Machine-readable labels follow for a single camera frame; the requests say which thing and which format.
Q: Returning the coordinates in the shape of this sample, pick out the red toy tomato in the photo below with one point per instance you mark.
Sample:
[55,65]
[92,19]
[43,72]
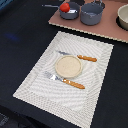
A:
[65,7]

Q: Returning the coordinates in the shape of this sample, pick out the fork with orange handle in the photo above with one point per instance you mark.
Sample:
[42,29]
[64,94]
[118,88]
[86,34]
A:
[69,82]

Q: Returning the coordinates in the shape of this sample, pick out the grey frying pan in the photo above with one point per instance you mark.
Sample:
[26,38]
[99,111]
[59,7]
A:
[66,15]

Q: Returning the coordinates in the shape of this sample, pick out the white woven placemat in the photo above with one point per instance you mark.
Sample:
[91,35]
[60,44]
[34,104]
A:
[67,79]

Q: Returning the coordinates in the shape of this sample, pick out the beige round plate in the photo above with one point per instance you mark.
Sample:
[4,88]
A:
[68,66]

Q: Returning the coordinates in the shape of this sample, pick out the pink brown board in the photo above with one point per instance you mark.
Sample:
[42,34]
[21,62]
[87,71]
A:
[107,27]

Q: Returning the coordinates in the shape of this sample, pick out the grey cooking pot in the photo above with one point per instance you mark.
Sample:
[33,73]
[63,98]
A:
[91,13]

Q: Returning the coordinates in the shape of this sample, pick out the knife with orange handle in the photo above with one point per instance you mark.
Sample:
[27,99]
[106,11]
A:
[79,56]

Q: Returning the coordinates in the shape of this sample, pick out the beige bowl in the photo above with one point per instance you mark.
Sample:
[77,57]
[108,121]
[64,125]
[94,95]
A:
[123,16]

